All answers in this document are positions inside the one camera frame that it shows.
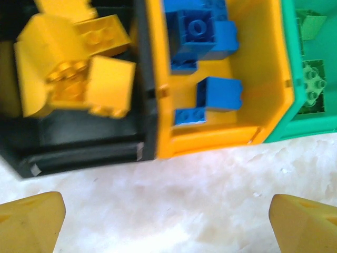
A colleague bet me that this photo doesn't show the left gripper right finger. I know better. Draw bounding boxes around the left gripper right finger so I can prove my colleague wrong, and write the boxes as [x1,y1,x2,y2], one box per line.
[269,194,337,253]

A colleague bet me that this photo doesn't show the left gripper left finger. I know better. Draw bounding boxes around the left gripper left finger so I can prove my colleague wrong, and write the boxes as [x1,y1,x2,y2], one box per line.
[0,191,66,253]

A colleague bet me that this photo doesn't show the green lego brick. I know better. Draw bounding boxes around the green lego brick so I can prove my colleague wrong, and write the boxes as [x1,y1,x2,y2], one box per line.
[296,9,327,42]
[297,101,326,115]
[301,59,327,106]

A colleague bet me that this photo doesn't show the blue lego brick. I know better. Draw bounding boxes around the blue lego brick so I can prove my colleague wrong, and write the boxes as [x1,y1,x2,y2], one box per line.
[196,76,244,111]
[170,51,199,75]
[164,9,216,56]
[212,20,240,61]
[204,0,231,22]
[173,107,207,126]

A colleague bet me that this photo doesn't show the long yellow lego brick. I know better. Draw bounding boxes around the long yellow lego brick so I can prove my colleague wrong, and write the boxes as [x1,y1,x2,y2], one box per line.
[73,14,132,57]

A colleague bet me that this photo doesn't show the green plastic bin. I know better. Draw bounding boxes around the green plastic bin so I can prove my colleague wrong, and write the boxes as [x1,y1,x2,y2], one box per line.
[263,0,337,144]

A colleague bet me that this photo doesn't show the black plastic bin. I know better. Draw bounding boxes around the black plastic bin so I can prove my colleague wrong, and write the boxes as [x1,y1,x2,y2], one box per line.
[0,0,158,180]

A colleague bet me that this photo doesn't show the yellow plastic bin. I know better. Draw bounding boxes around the yellow plastic bin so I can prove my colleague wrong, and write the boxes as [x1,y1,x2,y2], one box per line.
[144,0,294,160]

